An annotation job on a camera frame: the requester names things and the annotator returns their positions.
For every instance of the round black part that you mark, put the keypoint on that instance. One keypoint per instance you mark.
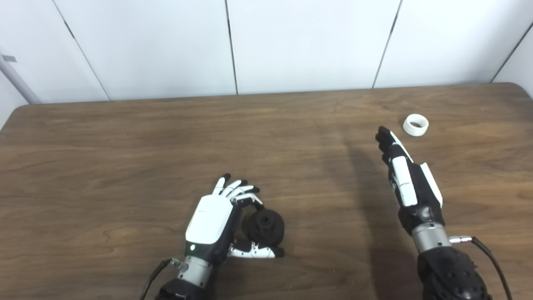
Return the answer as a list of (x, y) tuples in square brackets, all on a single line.
[(264, 227)]

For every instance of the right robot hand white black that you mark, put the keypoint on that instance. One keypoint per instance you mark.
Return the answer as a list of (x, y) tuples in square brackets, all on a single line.
[(416, 191)]

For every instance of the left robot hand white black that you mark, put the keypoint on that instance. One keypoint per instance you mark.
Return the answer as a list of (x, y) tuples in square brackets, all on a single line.
[(210, 221)]

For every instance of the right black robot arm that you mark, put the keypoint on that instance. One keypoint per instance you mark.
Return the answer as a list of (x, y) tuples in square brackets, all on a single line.
[(447, 271)]

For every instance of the grey wall post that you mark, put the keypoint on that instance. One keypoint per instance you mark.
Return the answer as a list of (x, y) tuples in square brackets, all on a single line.
[(18, 83)]

